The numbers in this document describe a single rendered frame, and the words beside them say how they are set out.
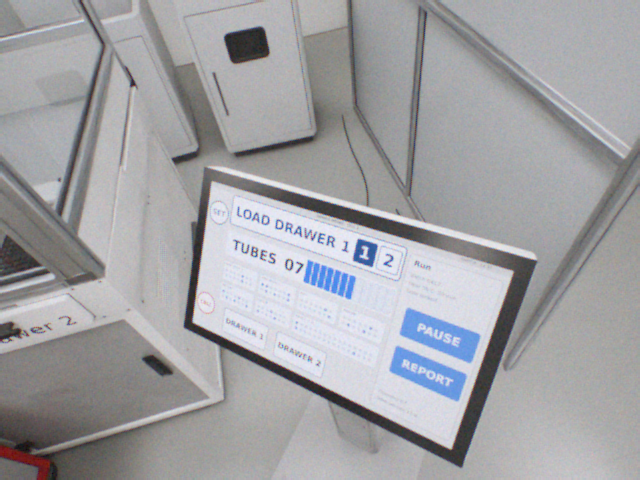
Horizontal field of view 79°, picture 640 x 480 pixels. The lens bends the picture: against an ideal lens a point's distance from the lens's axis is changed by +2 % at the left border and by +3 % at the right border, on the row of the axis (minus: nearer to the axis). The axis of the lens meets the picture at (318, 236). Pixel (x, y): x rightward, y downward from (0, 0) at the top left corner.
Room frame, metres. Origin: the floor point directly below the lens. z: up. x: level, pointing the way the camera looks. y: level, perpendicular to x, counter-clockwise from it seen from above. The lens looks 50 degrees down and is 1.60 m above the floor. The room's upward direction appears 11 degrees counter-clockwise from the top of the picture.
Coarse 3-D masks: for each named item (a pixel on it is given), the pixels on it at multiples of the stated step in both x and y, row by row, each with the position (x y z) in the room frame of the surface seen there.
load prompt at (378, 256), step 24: (240, 216) 0.46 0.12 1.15; (264, 216) 0.44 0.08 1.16; (288, 216) 0.42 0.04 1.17; (288, 240) 0.39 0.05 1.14; (312, 240) 0.38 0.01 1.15; (336, 240) 0.36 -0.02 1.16; (360, 240) 0.34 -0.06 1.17; (384, 240) 0.33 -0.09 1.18; (360, 264) 0.32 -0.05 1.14; (384, 264) 0.31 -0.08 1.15
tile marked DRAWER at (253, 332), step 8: (224, 312) 0.36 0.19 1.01; (232, 312) 0.36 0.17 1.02; (224, 320) 0.35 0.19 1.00; (232, 320) 0.35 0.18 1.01; (240, 320) 0.34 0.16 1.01; (248, 320) 0.34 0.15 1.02; (256, 320) 0.33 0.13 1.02; (224, 328) 0.34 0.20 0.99; (232, 328) 0.34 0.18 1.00; (240, 328) 0.33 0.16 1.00; (248, 328) 0.33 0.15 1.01; (256, 328) 0.32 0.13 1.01; (264, 328) 0.32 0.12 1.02; (240, 336) 0.32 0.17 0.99; (248, 336) 0.32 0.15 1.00; (256, 336) 0.31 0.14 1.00; (264, 336) 0.31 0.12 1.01; (256, 344) 0.30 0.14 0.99; (264, 344) 0.30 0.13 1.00
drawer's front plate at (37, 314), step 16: (32, 304) 0.53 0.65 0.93; (48, 304) 0.52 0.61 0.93; (64, 304) 0.52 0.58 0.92; (80, 304) 0.54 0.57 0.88; (0, 320) 0.51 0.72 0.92; (16, 320) 0.51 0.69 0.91; (32, 320) 0.51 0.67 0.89; (48, 320) 0.52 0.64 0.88; (64, 320) 0.52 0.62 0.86; (80, 320) 0.52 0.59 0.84; (32, 336) 0.51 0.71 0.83
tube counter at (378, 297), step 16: (288, 256) 0.38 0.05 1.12; (304, 256) 0.36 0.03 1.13; (288, 272) 0.36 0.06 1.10; (304, 272) 0.35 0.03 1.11; (320, 272) 0.34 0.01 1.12; (336, 272) 0.33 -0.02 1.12; (320, 288) 0.32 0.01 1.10; (336, 288) 0.31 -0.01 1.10; (352, 288) 0.30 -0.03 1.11; (368, 288) 0.29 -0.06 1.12; (384, 288) 0.28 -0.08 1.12; (368, 304) 0.28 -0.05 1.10; (384, 304) 0.27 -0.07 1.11
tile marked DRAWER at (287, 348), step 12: (276, 336) 0.30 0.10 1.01; (288, 336) 0.29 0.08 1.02; (276, 348) 0.29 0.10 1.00; (288, 348) 0.28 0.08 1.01; (300, 348) 0.27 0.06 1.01; (312, 348) 0.26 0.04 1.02; (288, 360) 0.26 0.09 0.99; (300, 360) 0.26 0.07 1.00; (312, 360) 0.25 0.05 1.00; (324, 360) 0.24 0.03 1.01; (312, 372) 0.24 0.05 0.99
